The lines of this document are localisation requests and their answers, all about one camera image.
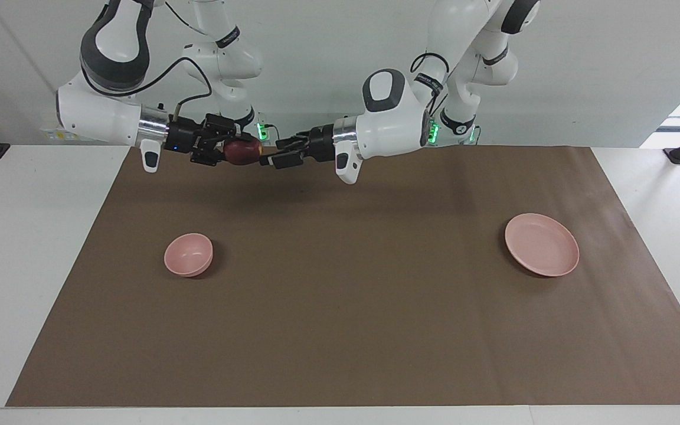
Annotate white wall socket box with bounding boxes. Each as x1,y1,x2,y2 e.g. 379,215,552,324
41,121,78,142

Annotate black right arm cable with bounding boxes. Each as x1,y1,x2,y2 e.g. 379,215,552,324
80,0,214,119

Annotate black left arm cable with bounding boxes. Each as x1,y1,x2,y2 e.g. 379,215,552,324
411,52,454,116

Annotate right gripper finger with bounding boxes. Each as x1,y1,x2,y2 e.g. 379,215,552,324
191,146,225,166
201,114,257,142

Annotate pink bowl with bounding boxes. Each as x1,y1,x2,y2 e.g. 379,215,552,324
164,233,214,277

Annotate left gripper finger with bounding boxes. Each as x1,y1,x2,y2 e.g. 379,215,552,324
260,151,311,171
276,131,316,149

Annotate dark red apple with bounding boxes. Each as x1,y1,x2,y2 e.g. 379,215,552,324
224,139,260,166

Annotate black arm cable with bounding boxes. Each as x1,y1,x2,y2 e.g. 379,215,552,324
80,0,214,119
411,52,454,116

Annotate pink plate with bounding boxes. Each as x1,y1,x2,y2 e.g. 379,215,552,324
505,213,580,277

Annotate brown table mat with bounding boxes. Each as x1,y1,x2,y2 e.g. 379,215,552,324
6,146,680,408

